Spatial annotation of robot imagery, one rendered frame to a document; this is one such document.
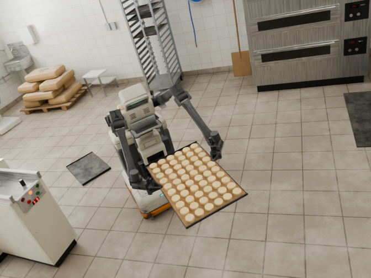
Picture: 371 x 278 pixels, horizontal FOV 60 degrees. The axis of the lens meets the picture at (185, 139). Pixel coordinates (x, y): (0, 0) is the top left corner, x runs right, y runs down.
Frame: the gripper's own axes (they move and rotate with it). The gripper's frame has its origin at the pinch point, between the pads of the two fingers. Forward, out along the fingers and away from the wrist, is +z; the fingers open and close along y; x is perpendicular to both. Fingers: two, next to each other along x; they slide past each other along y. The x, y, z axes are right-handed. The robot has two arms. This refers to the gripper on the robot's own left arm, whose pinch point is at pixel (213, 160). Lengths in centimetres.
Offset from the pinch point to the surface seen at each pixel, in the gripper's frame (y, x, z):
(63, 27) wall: 14, 392, -370
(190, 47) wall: 76, 142, -376
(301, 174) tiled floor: 100, -53, -95
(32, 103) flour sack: 121, 445, -262
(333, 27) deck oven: 27, -85, -286
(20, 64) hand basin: 65, 496, -326
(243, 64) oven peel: 102, 44, -350
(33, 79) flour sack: 78, 433, -282
